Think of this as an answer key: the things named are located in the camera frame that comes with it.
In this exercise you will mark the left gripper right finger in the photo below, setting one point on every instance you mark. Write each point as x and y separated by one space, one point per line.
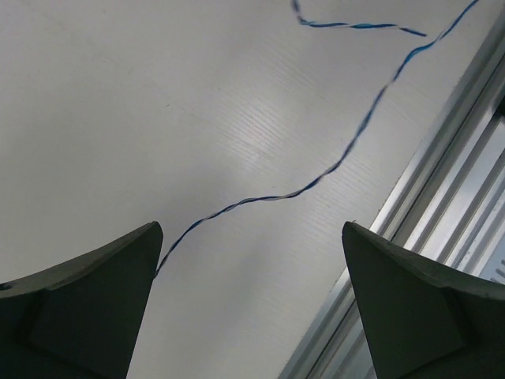
423 319

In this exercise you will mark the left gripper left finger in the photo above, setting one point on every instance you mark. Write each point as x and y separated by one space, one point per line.
81 318

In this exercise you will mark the aluminium mounting rail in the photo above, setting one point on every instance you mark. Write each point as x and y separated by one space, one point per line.
448 206

